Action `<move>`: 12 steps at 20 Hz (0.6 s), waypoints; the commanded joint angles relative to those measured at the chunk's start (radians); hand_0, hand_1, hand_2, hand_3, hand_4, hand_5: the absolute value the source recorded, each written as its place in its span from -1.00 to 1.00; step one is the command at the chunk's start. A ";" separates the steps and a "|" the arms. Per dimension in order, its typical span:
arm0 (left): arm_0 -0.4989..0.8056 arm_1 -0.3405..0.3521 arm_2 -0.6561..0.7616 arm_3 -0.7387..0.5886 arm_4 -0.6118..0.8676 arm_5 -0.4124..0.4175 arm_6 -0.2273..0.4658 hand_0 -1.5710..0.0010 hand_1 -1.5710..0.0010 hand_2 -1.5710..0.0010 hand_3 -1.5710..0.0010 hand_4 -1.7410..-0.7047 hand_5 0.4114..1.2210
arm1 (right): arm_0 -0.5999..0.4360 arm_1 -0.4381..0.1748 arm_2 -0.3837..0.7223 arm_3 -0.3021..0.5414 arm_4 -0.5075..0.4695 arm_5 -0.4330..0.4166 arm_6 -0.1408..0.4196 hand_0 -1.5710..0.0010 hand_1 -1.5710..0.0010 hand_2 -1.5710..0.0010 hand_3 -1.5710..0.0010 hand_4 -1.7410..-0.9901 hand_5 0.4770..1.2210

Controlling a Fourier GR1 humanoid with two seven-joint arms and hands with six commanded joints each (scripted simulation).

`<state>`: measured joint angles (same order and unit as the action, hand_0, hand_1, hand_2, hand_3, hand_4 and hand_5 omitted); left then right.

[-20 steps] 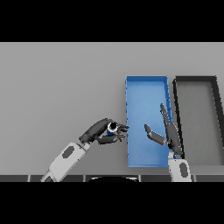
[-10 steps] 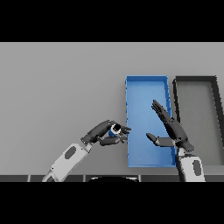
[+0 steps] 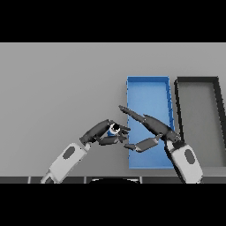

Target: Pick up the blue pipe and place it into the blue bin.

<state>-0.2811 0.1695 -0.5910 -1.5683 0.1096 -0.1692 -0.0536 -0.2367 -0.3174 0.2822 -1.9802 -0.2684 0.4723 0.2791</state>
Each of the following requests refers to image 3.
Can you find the blue bin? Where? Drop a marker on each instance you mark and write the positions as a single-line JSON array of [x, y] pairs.
[[148, 97]]

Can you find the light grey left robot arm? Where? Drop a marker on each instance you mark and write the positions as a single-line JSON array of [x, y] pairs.
[[66, 160]]

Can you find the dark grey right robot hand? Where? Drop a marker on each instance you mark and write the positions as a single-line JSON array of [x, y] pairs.
[[156, 126]]

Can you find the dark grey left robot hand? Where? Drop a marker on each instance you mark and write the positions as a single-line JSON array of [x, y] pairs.
[[98, 132]]

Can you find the dark grey bin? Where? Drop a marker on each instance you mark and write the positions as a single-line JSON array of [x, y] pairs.
[[200, 123]]

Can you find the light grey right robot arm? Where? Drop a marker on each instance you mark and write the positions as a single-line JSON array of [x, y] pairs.
[[186, 164]]

